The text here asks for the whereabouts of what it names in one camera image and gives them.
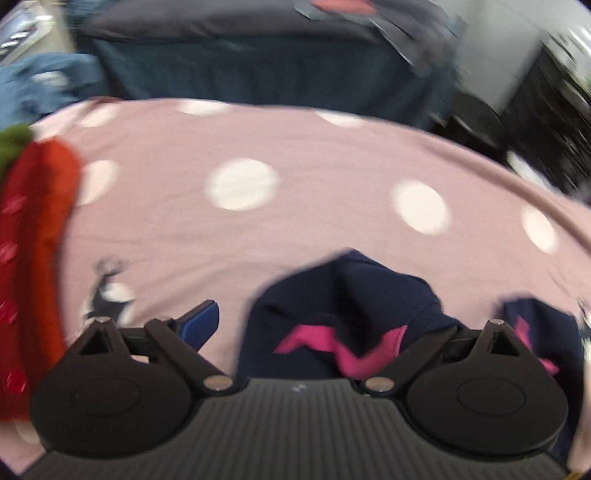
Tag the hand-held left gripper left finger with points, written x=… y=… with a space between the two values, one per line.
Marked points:
x=199 y=323

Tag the dark blue bed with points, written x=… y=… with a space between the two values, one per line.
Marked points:
x=240 y=60

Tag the blue denim garment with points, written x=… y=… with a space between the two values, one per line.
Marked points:
x=46 y=83

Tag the navy shirt with pink stripes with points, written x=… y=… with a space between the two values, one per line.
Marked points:
x=351 y=300

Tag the pink polka-dot blanket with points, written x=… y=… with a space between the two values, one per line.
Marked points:
x=286 y=152

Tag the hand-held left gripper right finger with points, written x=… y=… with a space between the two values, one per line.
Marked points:
x=429 y=346

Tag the grey garment with red patch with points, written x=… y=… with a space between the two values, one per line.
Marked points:
x=397 y=23

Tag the red strawberry plush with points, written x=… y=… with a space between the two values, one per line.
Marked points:
x=32 y=240

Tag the black cabinet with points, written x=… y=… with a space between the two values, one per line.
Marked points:
x=549 y=115

